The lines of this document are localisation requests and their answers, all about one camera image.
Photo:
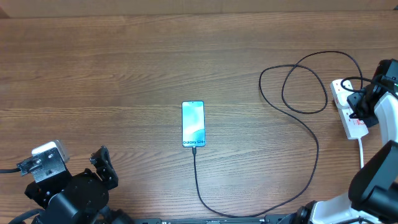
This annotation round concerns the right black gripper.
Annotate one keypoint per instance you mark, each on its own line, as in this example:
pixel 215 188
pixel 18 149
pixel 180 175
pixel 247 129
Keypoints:
pixel 369 120

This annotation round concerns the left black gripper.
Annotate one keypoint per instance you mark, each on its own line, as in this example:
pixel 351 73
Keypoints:
pixel 104 168

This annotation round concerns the blue Samsung smartphone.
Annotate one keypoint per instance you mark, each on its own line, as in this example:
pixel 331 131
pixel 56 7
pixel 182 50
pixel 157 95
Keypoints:
pixel 193 124

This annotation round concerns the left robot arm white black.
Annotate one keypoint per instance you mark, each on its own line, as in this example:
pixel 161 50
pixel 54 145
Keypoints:
pixel 65 198

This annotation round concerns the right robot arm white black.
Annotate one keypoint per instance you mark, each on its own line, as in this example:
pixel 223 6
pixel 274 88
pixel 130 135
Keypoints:
pixel 372 194

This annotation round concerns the white charger adapter plug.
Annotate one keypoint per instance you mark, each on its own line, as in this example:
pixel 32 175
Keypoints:
pixel 341 99

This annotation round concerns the white power strip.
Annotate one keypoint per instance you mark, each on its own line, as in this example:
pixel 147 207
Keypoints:
pixel 354 128

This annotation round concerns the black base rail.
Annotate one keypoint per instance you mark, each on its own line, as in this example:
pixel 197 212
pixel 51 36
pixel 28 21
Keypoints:
pixel 269 219

